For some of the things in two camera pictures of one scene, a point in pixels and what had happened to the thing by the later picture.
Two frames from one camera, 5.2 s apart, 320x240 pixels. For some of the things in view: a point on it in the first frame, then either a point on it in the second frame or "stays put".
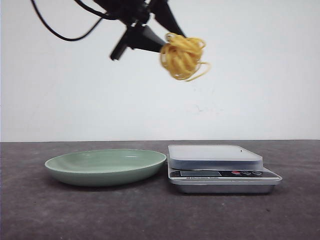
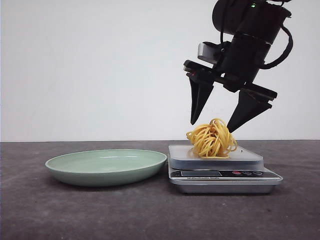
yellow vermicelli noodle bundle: (180, 57) -> (214, 140)
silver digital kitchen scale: (218, 169) stays put
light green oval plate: (105, 167) stays put
